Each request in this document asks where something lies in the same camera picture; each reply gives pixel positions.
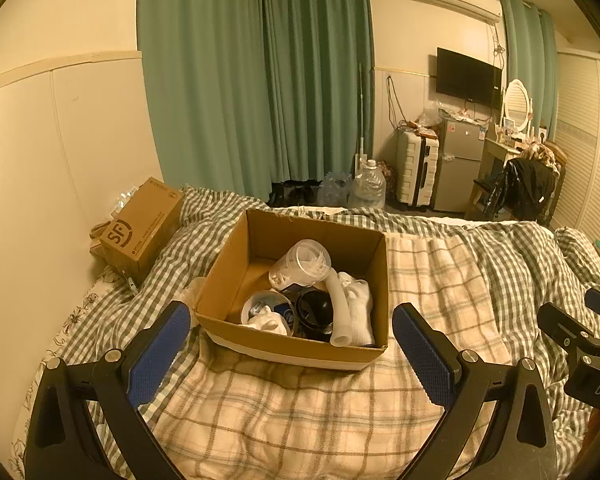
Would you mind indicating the small silver fridge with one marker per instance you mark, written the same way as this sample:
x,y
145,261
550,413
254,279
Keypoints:
x,y
460,165

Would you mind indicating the white ribbed suitcase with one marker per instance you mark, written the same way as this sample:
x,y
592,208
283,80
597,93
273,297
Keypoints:
x,y
415,167

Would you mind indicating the closed printed cardboard box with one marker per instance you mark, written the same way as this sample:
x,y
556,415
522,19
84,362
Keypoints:
x,y
145,230

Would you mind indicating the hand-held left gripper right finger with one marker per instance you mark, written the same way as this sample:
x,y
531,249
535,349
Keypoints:
x,y
425,355

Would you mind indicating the black container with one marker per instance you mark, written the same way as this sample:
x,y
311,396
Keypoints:
x,y
315,312

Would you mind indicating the white bowl with blue label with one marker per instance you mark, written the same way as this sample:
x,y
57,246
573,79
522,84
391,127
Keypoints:
x,y
272,302

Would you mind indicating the clear plastic container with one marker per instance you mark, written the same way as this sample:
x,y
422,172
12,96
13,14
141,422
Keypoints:
x,y
302,262

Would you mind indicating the white louvered wardrobe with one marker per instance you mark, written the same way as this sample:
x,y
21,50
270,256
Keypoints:
x,y
587,160

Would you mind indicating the white oval mirror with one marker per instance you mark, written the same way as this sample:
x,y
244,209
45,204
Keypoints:
x,y
516,102

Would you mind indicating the white pole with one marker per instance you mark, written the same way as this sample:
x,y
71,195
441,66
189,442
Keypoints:
x,y
361,115

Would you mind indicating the narrow green curtain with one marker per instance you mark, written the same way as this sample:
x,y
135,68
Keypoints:
x,y
527,60

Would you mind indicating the wooden chair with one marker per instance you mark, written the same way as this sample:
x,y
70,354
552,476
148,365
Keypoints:
x,y
477,195

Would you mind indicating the crushed clear water jug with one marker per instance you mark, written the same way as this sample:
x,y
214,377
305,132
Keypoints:
x,y
334,190

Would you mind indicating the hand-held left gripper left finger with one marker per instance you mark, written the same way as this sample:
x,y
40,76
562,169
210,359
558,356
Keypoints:
x,y
157,355

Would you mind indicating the crumpled white tissue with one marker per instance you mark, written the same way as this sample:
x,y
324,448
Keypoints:
x,y
187,292

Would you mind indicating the black jacket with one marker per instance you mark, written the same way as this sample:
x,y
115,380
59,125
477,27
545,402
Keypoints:
x,y
527,185

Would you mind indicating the large clear water jug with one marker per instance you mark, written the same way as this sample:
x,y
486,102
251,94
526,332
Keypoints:
x,y
367,187

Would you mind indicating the green checked duvet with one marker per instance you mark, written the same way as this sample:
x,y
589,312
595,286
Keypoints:
x,y
520,270

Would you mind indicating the wide green curtain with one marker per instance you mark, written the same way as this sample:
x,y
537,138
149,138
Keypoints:
x,y
260,75

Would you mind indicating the white tube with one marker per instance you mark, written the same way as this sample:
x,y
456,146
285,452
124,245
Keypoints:
x,y
341,317

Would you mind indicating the white sock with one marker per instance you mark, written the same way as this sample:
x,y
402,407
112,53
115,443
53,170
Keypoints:
x,y
362,310

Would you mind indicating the beige plaid blanket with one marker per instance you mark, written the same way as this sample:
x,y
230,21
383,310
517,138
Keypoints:
x,y
280,420

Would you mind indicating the black wall television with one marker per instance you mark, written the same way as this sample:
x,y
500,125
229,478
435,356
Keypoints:
x,y
467,77

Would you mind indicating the white dressing table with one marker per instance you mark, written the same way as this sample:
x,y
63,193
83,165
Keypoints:
x,y
497,152

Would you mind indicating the dark shoes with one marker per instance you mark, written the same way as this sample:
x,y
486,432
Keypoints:
x,y
295,192

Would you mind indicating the white plush toy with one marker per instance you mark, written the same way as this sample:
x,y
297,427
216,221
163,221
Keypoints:
x,y
267,322

